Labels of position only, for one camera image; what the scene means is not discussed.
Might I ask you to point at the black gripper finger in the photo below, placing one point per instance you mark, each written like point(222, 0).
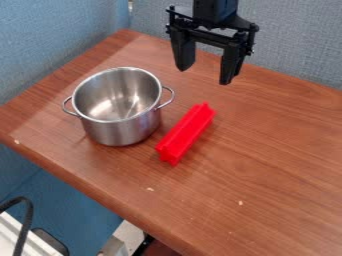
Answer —
point(183, 48)
point(231, 62)

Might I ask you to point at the red rectangular block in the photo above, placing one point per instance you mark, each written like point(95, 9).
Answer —
point(184, 133)

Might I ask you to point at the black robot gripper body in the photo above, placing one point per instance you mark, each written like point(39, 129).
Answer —
point(212, 14)

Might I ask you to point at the stainless steel pot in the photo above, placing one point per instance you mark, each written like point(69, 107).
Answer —
point(117, 103)

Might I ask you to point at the black table leg frame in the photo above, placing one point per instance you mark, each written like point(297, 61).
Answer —
point(143, 246)

